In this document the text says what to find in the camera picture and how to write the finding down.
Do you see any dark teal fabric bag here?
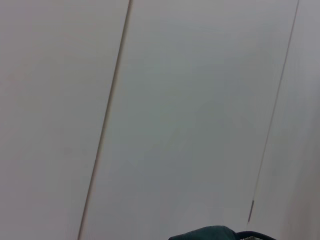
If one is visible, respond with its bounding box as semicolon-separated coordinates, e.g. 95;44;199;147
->
167;225;273;240

